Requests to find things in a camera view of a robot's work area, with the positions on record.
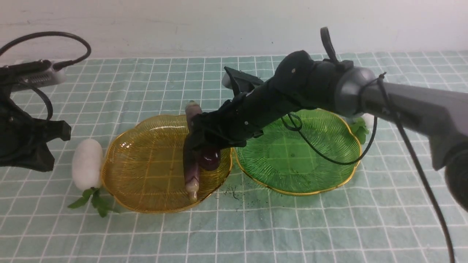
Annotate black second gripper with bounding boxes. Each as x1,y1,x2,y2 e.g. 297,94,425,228
0,85,72,172

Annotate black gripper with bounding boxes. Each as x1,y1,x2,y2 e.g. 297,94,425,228
187,66,289,151

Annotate white radish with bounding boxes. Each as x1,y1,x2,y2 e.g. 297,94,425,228
68,138,119,218
349,114,374,145

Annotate purple eggplant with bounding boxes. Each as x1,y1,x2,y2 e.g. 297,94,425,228
197,148,221,171
183,100,202,203

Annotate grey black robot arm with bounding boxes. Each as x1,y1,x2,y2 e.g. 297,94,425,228
1,50,467,209

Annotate green glass plate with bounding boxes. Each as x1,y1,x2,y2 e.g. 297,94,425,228
235,110,362,196

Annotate amber glass plate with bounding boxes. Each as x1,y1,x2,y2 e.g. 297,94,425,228
101,115,233,213

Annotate green checked tablecloth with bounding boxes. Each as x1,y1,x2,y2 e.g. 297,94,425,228
0,56,449,263

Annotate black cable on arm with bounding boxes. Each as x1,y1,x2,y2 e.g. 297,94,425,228
281,26,456,263

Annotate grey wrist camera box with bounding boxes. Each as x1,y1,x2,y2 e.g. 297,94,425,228
0,60,67,90

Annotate black camera cable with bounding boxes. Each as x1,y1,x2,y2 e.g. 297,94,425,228
0,31,92,121

